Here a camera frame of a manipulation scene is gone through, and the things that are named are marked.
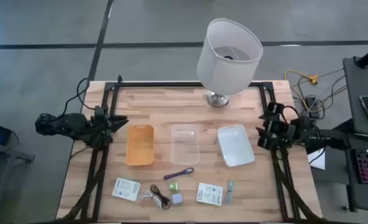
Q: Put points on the grey side stand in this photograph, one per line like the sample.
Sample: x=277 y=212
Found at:
x=3 y=161

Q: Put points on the pale blue cube charger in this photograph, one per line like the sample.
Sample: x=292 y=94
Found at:
x=177 y=198

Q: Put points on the black power strip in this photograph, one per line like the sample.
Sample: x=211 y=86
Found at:
x=312 y=105

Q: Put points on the black aluminium table frame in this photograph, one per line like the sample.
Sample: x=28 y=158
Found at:
x=187 y=84

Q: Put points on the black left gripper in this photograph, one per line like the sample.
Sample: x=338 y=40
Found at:
x=100 y=126

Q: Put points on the white plastic bin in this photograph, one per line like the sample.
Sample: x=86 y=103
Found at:
x=235 y=146

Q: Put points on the clear plastic bin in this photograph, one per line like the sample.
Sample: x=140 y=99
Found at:
x=185 y=146

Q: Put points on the black diagonal desk strut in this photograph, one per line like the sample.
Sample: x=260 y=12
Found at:
x=342 y=127

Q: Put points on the white shade table lamp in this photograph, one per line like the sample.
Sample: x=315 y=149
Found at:
x=221 y=71

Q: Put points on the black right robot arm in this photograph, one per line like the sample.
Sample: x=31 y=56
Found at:
x=327 y=140

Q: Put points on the orange plastic bin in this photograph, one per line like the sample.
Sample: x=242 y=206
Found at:
x=139 y=146

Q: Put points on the white paper sheet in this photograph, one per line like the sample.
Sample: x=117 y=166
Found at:
x=318 y=161

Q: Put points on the green cube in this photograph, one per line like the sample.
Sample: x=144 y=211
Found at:
x=173 y=186

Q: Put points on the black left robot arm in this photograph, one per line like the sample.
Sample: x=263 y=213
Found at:
x=62 y=125

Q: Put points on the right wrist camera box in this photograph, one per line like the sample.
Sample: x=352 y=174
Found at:
x=275 y=108

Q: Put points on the white printed packet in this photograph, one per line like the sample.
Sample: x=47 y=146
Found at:
x=125 y=189
x=209 y=194

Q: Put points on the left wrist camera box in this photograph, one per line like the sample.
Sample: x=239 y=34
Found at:
x=100 y=111

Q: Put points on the dark grey desk top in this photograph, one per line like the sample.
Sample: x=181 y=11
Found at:
x=358 y=93

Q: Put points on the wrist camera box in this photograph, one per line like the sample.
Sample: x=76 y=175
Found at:
x=100 y=111
x=275 y=108

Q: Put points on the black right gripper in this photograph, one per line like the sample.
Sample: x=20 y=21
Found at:
x=277 y=132

